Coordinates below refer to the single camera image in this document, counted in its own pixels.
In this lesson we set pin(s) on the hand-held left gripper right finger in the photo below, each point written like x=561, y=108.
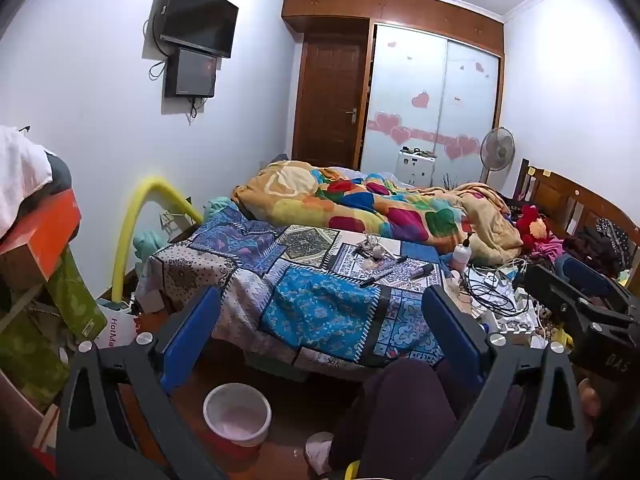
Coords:
x=450, y=330

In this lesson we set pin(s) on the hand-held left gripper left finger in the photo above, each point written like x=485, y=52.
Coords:
x=192, y=330

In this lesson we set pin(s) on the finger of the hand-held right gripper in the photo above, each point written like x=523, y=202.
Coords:
x=550, y=282
x=612, y=292

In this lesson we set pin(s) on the black cap clear pen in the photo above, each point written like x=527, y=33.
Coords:
x=377, y=276

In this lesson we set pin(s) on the white red plastic bucket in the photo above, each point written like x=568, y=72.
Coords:
x=237, y=417

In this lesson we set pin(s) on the person's right hand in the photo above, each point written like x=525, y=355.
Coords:
x=591, y=400

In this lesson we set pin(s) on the dark clothing pile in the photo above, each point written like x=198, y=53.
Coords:
x=600, y=240

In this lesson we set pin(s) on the red plush toy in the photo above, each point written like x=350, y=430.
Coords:
x=532, y=225

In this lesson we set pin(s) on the dark short cylinder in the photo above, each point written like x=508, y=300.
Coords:
x=422, y=271

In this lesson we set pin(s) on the white plastic bag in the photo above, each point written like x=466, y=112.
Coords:
x=120, y=327

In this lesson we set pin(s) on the white bottle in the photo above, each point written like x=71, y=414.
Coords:
x=462, y=254

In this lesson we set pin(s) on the black marker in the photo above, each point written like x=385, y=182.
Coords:
x=395, y=261

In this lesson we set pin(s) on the wooden bed headboard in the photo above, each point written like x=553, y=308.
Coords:
x=560, y=195

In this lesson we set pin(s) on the person's leg in dark pants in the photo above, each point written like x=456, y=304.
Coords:
x=400, y=410

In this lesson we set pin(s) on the teal cloth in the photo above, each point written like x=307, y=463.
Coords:
x=147, y=245

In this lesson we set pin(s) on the green patterned bag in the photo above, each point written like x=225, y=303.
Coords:
x=77, y=300

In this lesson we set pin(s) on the blue patchwork bed quilt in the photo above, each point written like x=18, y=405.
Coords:
x=310, y=305

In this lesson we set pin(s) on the yellow foam tube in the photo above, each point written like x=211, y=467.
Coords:
x=127, y=225

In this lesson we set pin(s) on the colourful heart print blanket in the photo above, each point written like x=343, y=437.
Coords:
x=380, y=205

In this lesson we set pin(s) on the standing electric fan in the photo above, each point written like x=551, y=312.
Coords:
x=496, y=149

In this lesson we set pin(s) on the small white cabinet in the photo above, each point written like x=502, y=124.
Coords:
x=415, y=167

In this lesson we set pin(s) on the orange box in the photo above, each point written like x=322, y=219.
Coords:
x=45, y=237

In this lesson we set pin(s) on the dark grey cloth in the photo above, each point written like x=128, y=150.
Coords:
x=59, y=176

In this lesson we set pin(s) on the frosted sliding door wardrobe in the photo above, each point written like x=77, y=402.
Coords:
x=430, y=95

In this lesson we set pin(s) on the white cloth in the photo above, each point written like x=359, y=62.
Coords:
x=20, y=170

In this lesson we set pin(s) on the brown wooden door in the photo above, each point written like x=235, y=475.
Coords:
x=327, y=100

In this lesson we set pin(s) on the wooden overhead cabinet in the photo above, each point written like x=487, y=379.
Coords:
x=390, y=7

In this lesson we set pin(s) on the small wall monitor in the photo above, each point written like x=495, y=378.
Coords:
x=191, y=74

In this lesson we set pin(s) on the large wall television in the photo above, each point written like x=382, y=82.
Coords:
x=200, y=15

